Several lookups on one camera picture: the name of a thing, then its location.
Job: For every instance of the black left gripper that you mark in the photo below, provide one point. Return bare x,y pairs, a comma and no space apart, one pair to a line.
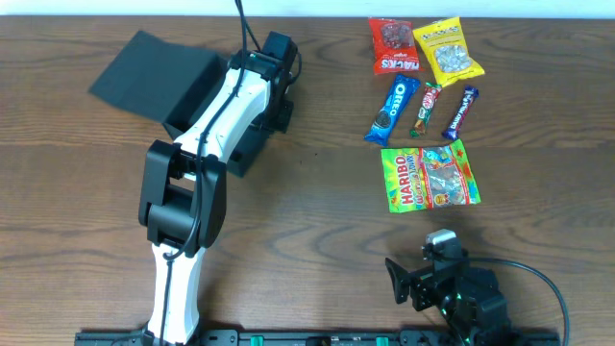
241,157

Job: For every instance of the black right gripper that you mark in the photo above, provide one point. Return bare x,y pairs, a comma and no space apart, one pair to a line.
416,284

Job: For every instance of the green Haribo gummy bag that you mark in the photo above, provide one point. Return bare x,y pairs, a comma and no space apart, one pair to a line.
427,178

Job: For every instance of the dark green gift box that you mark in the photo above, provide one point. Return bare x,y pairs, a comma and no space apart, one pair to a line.
189,91

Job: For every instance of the red Hacks candy bag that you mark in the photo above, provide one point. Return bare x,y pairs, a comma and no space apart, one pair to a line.
394,46

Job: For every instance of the blue Oreo cookie pack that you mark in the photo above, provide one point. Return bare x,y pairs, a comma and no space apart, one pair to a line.
398,96

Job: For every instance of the yellow nut snack bag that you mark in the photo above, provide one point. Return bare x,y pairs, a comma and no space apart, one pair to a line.
444,45

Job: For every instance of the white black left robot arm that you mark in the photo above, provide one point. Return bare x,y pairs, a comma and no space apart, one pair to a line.
183,198

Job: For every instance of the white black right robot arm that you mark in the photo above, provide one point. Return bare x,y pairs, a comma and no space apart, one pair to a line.
467,297

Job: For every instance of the green red candy bar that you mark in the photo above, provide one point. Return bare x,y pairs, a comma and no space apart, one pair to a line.
431,94

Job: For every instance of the purple Dairy Milk bar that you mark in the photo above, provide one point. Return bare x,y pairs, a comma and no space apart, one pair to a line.
469,96

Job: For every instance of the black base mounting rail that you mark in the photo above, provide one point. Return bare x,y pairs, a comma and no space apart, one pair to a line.
235,338

